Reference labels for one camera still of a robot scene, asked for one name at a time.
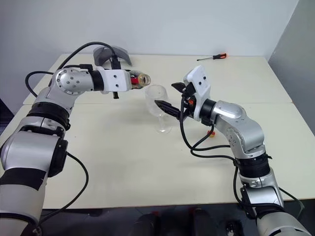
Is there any orange black handled screwdriver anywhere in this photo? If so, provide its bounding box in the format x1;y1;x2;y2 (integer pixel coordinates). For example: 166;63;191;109
196;52;228;62

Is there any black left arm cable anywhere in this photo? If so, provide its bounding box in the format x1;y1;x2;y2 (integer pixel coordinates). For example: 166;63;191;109
25;71;54;98
36;152;89;228

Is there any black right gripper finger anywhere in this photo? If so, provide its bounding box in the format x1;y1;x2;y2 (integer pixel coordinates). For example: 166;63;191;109
154;99;182;120
171;82;186;93

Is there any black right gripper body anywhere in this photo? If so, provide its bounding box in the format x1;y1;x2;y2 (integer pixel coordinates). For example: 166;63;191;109
178;83;197;120

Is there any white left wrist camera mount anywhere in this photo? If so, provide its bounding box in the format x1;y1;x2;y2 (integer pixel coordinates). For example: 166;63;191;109
99;69;133;94

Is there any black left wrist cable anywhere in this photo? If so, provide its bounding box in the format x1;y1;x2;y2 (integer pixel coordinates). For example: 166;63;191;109
58;42;122;71

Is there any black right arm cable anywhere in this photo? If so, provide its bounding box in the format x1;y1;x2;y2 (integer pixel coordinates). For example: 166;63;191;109
189;122;243;205
179;97;233;151

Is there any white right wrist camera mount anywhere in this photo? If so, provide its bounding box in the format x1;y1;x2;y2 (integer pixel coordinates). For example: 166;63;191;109
182;65;212;121

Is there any clear wine glass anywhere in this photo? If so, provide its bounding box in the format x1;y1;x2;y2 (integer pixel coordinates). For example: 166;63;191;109
144;84;173;134

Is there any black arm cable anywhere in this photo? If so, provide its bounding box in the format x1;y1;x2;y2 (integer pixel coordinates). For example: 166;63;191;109
189;122;243;205
36;152;89;228
25;71;54;98
179;97;233;151

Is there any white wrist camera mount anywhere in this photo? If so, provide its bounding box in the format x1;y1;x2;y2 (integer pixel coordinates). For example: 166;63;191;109
182;65;212;121
99;69;133;94

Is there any grey curved plastic shell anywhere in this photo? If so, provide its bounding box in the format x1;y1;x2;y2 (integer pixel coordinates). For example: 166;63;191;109
93;44;133;66

